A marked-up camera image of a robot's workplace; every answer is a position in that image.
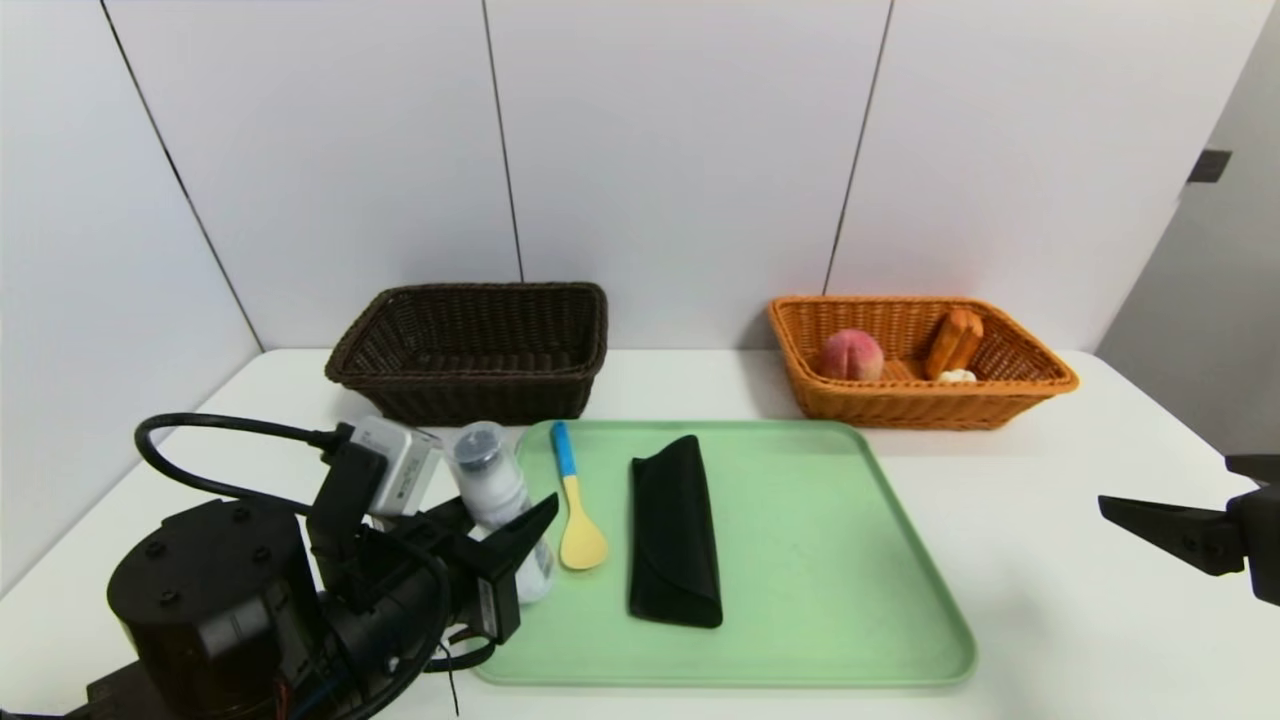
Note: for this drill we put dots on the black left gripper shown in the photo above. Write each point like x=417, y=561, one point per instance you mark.
x=492, y=597

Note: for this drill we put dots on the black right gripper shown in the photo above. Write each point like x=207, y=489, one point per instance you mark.
x=1255, y=540

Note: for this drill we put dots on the clear bottle with white contents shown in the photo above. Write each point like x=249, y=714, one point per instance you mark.
x=495, y=490

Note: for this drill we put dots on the waffle slice with fruit topping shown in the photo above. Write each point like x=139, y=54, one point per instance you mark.
x=953, y=340

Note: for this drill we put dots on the pink peach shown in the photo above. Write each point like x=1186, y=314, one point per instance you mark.
x=852, y=355

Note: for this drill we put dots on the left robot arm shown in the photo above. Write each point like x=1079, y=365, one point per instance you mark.
x=210, y=600

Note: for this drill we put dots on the dark brown wicker basket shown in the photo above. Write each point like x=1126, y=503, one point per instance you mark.
x=470, y=400

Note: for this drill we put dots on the orange wicker basket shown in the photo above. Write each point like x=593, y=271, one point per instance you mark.
x=900, y=405

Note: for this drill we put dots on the black folded pouch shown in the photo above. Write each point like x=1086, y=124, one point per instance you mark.
x=672, y=540

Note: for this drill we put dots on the light green plastic tray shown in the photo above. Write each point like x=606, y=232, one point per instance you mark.
x=800, y=580

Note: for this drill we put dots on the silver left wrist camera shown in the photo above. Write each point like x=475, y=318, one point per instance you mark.
x=400, y=465

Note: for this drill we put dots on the dark wall bracket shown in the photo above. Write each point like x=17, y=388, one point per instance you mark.
x=1209, y=167

